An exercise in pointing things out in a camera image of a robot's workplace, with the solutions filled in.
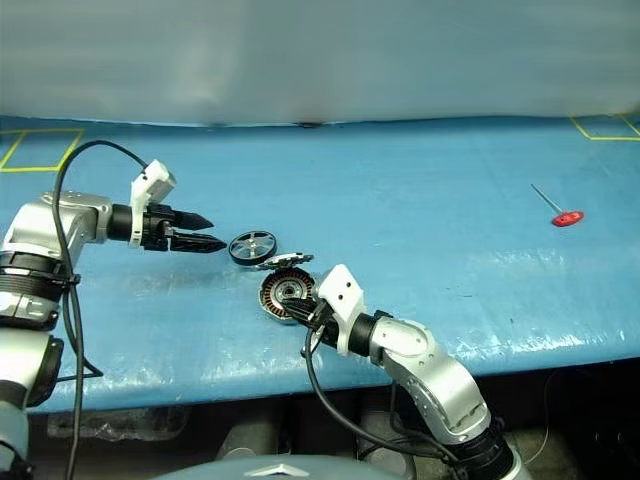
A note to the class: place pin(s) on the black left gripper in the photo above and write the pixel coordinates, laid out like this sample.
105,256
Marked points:
157,227

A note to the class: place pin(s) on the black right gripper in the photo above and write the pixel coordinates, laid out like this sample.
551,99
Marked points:
322,322

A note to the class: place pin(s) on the silver motor housing copper windings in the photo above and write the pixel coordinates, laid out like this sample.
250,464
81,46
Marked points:
272,300

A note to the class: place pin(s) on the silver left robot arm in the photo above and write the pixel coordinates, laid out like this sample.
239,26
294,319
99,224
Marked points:
65,220

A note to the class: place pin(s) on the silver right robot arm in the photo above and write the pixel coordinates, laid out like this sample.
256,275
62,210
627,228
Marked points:
430,365

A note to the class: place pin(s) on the grey rounded cylinder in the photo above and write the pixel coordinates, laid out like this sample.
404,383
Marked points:
247,442
385,450

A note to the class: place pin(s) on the grey robot torso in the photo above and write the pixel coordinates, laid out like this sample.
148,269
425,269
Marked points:
280,470

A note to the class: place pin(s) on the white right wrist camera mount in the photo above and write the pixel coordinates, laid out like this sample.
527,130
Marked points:
342,295

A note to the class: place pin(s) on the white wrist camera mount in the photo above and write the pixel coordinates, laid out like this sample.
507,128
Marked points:
342,295
155,177

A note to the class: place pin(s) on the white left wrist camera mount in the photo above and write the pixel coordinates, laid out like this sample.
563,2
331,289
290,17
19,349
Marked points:
155,177

